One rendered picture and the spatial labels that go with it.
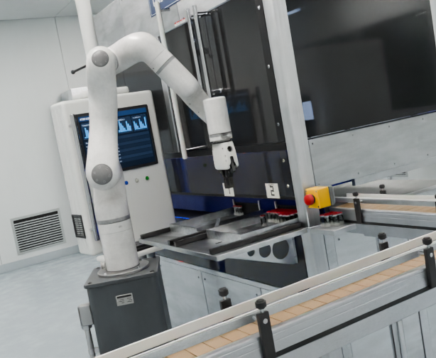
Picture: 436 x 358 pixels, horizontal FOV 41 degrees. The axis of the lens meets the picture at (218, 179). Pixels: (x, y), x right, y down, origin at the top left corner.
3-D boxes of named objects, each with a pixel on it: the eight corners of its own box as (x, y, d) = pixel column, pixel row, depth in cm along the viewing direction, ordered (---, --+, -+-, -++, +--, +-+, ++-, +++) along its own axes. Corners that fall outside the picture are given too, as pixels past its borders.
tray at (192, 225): (233, 214, 279) (232, 207, 279) (264, 217, 257) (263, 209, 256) (170, 231, 262) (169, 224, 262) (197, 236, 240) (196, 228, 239)
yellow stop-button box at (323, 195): (322, 203, 218) (319, 185, 218) (335, 204, 212) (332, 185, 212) (307, 208, 215) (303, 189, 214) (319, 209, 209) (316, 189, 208)
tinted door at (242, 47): (229, 146, 258) (205, 13, 252) (287, 140, 221) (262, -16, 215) (227, 147, 257) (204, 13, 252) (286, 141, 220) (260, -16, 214)
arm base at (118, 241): (94, 281, 203) (84, 229, 201) (101, 268, 222) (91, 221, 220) (148, 270, 204) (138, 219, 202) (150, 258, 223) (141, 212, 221)
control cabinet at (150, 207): (161, 229, 321) (134, 87, 314) (180, 230, 306) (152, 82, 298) (76, 253, 292) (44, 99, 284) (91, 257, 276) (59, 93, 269)
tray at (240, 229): (275, 218, 250) (273, 210, 249) (314, 221, 227) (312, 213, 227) (207, 238, 233) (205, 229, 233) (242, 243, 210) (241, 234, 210)
